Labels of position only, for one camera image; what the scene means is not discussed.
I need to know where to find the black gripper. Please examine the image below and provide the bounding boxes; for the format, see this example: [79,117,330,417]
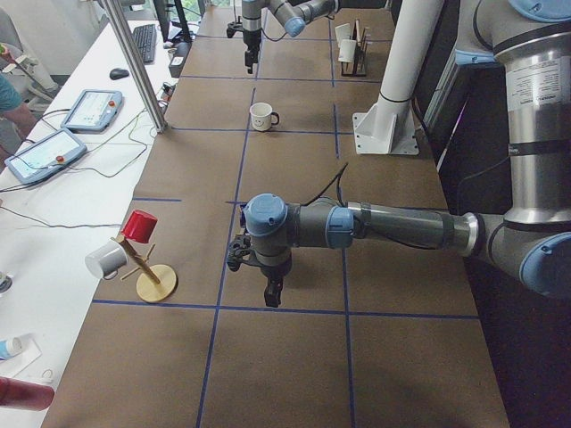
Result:
[250,249,292,308]
[243,29,261,74]

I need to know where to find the white smiley mug black handle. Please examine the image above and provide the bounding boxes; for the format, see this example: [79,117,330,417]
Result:
[249,102,280,132]

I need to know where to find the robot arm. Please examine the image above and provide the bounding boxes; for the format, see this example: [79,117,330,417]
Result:
[237,0,341,74]
[227,1,570,307]

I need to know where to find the red cup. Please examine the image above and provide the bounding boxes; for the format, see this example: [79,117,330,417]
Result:
[121,210,158,243]

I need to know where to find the grey white cup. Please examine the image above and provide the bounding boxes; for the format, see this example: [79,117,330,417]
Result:
[85,240,128,279]

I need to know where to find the black box with label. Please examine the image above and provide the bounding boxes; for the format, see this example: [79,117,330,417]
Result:
[169,55,185,78]

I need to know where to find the white HOME mug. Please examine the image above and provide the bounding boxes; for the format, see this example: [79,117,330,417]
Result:
[335,23,352,45]

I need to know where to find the white ribbed mug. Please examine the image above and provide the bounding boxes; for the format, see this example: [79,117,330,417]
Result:
[338,39,357,63]

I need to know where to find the black keyboard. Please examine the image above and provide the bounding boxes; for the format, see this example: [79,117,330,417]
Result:
[132,24,157,64]

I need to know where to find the wooden mug tree stand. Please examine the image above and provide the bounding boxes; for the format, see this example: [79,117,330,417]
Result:
[112,235,178,303]

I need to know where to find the black computer mouse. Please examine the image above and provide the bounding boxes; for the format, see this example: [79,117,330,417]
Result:
[109,68,130,80]

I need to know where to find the far teach pendant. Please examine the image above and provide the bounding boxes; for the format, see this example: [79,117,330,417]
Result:
[61,89,123,134]

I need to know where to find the teach pendant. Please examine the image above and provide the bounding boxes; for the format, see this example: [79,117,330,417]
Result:
[61,89,123,134]
[4,129,87,185]

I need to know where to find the near teach pendant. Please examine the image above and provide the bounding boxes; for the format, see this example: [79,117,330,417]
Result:
[4,129,87,185]

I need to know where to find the white blue tube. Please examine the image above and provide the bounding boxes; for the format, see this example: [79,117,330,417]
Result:
[0,337,23,361]

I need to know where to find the red cylinder bottle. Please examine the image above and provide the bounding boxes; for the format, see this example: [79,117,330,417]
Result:
[1,377,54,411]

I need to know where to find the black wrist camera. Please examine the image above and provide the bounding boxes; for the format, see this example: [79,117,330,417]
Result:
[226,235,252,272]
[226,21,244,38]

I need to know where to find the black camera cable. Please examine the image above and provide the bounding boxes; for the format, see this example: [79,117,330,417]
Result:
[258,8,291,44]

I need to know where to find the black wire mug rack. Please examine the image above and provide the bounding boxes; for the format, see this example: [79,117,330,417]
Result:
[335,19,368,77]

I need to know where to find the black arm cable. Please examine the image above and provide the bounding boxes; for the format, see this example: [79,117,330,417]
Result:
[307,162,350,209]

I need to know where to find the aluminium frame post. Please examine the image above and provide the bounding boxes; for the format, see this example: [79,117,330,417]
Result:
[101,0,168,134]

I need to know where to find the white pedestal column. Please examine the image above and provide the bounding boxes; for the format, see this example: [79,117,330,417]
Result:
[352,0,444,155]

